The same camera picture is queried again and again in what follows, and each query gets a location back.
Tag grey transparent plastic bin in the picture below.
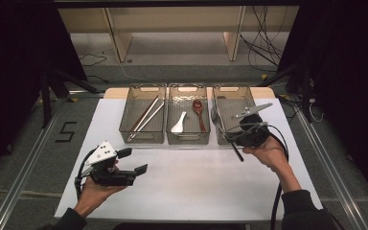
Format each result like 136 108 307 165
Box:
118 83 168 145
166 82 212 146
212 83 265 146

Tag black metal stand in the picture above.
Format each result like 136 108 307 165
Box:
258 60 314 124
39 68 100 128

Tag thin black floor cable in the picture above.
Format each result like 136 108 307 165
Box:
76 52 110 84

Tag metal fork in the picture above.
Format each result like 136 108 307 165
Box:
210 105 245 163

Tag black curtain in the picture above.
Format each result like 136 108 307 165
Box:
0 0 88 185
277 0 368 204

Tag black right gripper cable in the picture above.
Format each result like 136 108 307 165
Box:
262 124 290 230

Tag person's right hand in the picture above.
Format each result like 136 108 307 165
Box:
242 137 290 173

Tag bundle of black floor cables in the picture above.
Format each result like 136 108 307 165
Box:
240 5 289 73

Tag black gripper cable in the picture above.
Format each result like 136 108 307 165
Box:
74 148 98 201
262 124 290 230

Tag brown wooden spoon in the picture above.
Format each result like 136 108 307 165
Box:
192 99 208 134

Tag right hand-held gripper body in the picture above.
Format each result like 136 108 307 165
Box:
234 102 274 149

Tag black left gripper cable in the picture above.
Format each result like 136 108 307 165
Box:
74 148 98 201

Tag aluminium floor rail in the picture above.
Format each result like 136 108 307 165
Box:
0 97 69 230
295 106 368 230

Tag white chopstick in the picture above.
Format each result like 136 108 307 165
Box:
126 101 166 144

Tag beige wooden desk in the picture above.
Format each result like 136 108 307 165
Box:
56 5 301 63

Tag white table cover sheet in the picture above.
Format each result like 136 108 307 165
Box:
54 97 329 223

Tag person's left hand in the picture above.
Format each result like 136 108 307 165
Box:
74 176 128 219

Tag dark brown chopsticks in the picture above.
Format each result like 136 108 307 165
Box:
130 95 160 133

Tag white ceramic spoon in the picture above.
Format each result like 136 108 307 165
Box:
170 111 188 134

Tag brown wooden chopstick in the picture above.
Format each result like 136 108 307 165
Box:
129 103 152 133
129 99 156 132

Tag white floor cable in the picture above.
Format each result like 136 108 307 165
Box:
103 47 150 83

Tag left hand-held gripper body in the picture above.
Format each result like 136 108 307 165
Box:
82 141 139 188

